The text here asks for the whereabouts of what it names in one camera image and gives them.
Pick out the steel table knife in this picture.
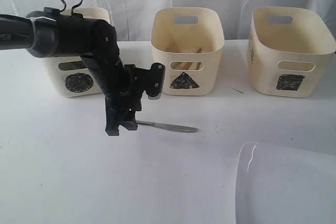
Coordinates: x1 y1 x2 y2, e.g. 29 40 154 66
136 120 199 133

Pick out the long wooden chopstick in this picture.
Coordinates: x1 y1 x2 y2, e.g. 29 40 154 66
170 61 203 71

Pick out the cream bin with square mark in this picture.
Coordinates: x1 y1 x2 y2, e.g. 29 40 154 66
247 6 335 98

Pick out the cream bin with circle mark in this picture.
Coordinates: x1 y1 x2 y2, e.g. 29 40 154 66
34 7 110 97

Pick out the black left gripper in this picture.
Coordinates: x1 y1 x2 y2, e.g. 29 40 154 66
103 87 143 136

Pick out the cream bin with triangle mark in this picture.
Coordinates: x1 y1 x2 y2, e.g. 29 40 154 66
151 7 225 95

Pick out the white square plate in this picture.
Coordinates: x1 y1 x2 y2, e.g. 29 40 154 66
235 142 335 223

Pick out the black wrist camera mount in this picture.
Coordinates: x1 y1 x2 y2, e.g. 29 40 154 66
124 62 165 100

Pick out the stainless steel bowl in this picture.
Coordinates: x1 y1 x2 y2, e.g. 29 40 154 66
58 61 86 71

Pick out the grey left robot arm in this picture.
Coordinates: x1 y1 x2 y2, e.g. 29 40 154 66
1 8 141 136

